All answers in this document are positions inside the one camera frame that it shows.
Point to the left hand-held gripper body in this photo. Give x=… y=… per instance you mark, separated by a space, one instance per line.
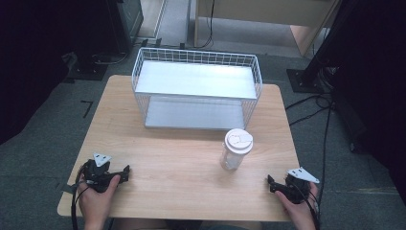
x=95 y=174

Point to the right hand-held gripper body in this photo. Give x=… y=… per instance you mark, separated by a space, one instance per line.
x=298 y=188

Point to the clear cup with white lid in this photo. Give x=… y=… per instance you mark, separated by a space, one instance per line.
x=237 y=142

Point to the person's right hand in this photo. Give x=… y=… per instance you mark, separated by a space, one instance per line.
x=297 y=211

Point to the person's left hand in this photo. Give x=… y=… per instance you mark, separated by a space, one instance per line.
x=95 y=204

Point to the dark curtain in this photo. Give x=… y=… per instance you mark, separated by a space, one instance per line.
x=38 y=57
x=376 y=96

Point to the black cabinet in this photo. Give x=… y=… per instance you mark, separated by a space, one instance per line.
x=127 y=22

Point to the light wooden desk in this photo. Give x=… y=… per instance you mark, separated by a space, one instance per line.
x=265 y=12

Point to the black stand base plate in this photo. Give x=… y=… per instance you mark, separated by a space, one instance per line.
x=306 y=81
x=87 y=68

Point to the black slanted stand post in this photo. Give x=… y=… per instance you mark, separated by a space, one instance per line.
x=328 y=38

